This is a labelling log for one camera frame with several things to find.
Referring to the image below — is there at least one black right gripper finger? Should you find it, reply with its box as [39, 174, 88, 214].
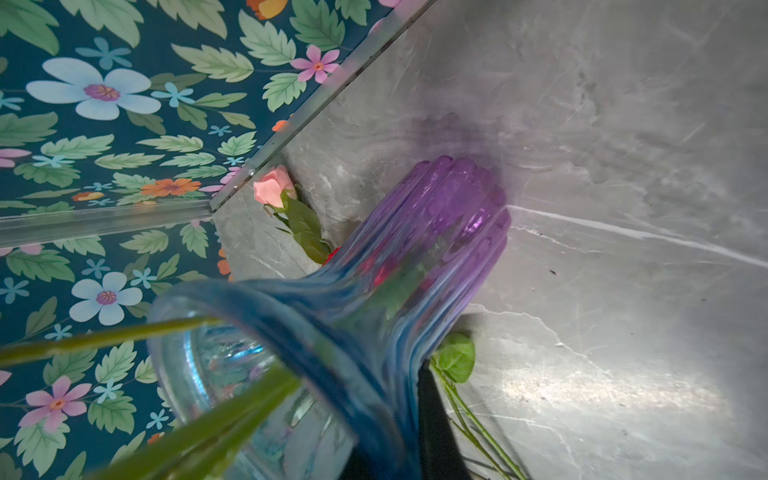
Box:
[418, 363, 471, 480]

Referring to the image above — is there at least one purple blue glass vase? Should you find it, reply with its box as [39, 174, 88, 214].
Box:
[148, 156, 511, 479]

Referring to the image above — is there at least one pink carnation spray stem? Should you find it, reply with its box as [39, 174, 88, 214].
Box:
[89, 366, 301, 479]

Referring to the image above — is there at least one red rose stem lying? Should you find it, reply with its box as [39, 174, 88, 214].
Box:
[429, 332, 527, 480]

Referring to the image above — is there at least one pink rosebud stem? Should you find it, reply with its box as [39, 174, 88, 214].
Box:
[252, 165, 334, 265]

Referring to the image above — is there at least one aluminium back crossbar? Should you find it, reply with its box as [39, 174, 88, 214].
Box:
[1, 200, 213, 248]

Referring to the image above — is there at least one aluminium frame post left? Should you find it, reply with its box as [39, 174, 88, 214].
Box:
[210, 0, 434, 213]

